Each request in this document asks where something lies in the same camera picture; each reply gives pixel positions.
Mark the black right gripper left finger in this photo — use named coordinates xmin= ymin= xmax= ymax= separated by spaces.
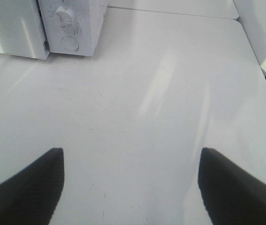
xmin=0 ymin=148 xmax=64 ymax=225

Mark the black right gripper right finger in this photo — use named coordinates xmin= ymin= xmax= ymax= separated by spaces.
xmin=198 ymin=148 xmax=266 ymax=225

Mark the round white door button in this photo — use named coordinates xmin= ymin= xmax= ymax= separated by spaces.
xmin=61 ymin=36 xmax=79 ymax=51

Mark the white microwave door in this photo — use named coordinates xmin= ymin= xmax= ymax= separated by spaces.
xmin=0 ymin=0 xmax=49 ymax=60

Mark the white microwave oven body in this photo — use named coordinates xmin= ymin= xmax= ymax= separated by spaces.
xmin=38 ymin=0 xmax=108 ymax=56

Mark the lower white timer knob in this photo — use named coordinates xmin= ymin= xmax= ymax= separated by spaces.
xmin=54 ymin=6 xmax=76 ymax=27

